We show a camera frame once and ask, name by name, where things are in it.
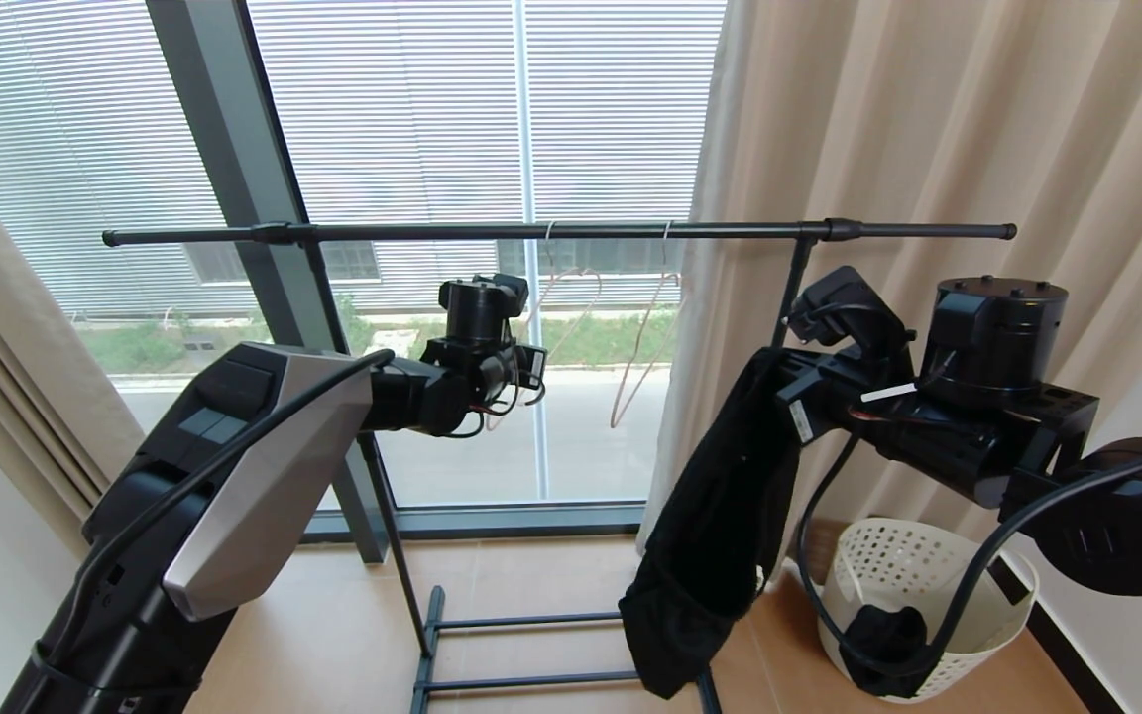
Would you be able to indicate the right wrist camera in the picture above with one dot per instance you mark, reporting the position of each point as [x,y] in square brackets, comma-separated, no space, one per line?
[844,302]

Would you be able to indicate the window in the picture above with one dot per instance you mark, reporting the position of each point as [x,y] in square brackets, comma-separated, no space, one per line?
[412,119]

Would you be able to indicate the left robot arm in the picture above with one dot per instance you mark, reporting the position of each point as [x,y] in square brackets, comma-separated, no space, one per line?
[264,496]

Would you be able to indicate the white laundry basket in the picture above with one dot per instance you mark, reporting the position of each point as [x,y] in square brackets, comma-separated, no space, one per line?
[898,565]

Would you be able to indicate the black clothes rack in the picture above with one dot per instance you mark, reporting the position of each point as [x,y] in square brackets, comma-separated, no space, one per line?
[432,232]

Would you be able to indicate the pink clothes hanger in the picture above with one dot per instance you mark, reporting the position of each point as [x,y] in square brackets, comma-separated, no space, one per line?
[633,359]
[581,322]

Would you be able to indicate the heap of black clothes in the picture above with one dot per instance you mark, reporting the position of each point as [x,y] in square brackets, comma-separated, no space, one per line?
[883,645]

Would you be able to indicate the black shorts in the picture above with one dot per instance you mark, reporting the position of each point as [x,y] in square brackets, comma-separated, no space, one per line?
[720,516]

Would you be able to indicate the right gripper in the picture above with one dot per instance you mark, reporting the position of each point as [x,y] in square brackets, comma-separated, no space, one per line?
[928,446]

